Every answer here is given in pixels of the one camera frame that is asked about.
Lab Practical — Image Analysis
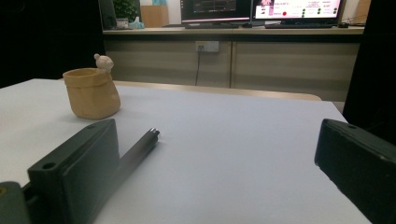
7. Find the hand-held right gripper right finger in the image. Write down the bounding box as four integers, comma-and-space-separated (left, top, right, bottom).
314, 118, 396, 224

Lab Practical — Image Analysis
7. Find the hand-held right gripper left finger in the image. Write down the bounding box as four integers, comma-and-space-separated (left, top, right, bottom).
27, 118, 121, 224

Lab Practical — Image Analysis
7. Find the dark grey pen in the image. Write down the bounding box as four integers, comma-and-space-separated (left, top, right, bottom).
92, 127, 162, 224

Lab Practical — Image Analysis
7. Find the tan pen holder with bear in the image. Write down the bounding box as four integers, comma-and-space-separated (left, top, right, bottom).
62, 53, 121, 120

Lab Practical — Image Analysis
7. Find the black curtain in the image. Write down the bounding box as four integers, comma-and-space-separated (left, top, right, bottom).
0, 0, 106, 90
342, 0, 396, 146

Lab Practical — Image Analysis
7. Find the long beige counter cabinet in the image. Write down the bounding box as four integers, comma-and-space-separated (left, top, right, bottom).
102, 26, 365, 102

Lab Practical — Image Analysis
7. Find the wooden table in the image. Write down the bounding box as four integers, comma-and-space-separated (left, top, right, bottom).
59, 77, 322, 102

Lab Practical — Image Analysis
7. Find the white table mat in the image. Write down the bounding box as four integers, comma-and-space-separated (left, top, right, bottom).
0, 77, 375, 224

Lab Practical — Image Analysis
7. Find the black keyboard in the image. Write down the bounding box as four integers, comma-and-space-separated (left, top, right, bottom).
264, 22, 334, 30

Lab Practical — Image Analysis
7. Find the light blue tissue box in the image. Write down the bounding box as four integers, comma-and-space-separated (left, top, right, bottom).
128, 16, 146, 31

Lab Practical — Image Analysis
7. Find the green potted plant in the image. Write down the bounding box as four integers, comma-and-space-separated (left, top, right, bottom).
112, 0, 140, 30

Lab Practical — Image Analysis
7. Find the bright screen monitor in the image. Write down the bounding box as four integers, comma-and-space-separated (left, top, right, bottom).
251, 0, 344, 25

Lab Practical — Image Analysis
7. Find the brown cardboard box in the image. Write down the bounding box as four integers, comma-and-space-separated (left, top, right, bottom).
139, 4, 170, 29

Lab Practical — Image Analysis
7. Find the dark screen monitor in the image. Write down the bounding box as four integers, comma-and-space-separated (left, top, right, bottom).
179, 0, 252, 25

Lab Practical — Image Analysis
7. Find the black socket cable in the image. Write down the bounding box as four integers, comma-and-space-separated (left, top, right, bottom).
194, 46, 202, 87

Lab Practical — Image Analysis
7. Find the white wall socket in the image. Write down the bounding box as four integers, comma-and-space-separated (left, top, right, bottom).
195, 40, 220, 53

